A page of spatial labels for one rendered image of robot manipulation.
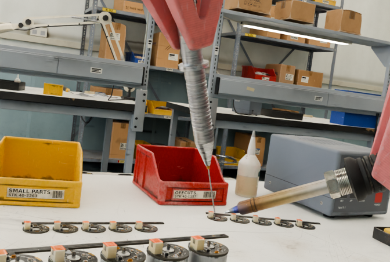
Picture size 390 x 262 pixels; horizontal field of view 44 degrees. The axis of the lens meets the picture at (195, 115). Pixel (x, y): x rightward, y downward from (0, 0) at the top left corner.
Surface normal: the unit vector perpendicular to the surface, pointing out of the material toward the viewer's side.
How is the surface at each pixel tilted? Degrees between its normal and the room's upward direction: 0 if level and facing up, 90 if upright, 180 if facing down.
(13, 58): 90
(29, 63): 90
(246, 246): 0
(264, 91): 90
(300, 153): 90
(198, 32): 99
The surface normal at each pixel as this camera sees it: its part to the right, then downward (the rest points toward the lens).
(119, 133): 0.40, 0.12
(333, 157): -0.88, -0.07
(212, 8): 0.69, 0.30
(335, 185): -0.24, 0.04
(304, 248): 0.12, -0.99
